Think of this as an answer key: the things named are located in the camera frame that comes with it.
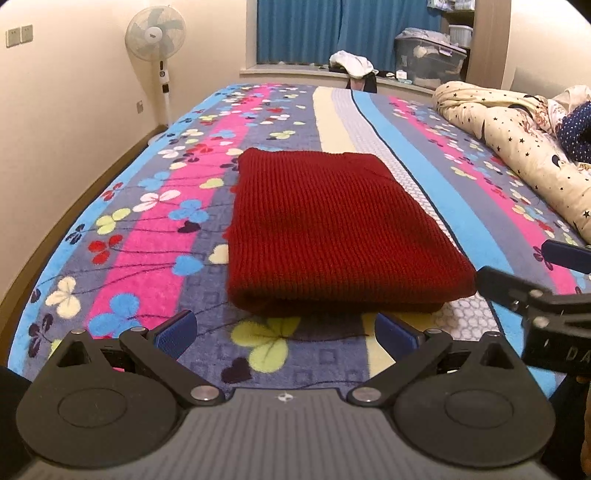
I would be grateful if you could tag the white standing fan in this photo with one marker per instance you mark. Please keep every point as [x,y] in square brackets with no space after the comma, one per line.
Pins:
[156,34]

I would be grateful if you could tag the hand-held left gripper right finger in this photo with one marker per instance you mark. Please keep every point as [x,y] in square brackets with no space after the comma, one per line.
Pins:
[395,334]

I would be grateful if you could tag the white clothes pile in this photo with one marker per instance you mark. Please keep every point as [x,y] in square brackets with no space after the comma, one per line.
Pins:
[351,62]

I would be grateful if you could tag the blue curtain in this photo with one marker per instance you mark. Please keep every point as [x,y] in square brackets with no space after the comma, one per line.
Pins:
[304,32]

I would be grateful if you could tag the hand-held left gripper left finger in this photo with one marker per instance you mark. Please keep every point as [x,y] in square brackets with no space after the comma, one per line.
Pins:
[175,334]

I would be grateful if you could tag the floral striped blanket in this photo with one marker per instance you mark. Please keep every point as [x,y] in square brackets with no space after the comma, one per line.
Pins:
[152,258]

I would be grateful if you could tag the person's right forearm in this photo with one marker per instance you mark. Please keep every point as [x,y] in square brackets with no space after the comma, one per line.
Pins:
[570,415]

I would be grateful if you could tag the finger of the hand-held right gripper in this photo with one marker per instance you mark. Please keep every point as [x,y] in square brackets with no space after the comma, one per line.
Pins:
[501,284]
[565,253]

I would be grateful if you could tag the wall switch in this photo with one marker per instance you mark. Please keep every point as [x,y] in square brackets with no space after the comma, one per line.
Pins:
[12,37]
[27,33]

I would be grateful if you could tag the dark chair with pink garment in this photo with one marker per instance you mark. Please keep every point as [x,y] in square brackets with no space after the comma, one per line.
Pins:
[362,84]

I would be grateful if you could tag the cream star-print duvet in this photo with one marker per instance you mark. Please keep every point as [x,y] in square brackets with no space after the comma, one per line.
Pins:
[508,124]

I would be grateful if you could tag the red knit sweater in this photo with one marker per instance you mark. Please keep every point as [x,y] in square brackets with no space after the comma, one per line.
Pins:
[332,221]

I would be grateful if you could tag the white plastic basket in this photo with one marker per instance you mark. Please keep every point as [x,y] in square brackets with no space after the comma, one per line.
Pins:
[461,36]

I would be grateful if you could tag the navy dotted cloth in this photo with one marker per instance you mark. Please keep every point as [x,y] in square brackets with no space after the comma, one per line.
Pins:
[577,134]

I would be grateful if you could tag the clear plastic storage box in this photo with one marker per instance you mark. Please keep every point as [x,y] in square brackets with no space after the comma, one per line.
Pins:
[429,64]

